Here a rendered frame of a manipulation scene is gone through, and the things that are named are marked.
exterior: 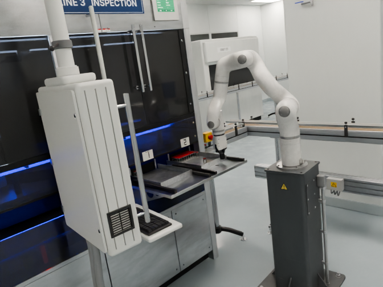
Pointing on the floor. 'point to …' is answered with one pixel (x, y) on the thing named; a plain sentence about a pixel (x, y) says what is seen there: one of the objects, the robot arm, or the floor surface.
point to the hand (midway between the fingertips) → (222, 156)
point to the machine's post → (198, 122)
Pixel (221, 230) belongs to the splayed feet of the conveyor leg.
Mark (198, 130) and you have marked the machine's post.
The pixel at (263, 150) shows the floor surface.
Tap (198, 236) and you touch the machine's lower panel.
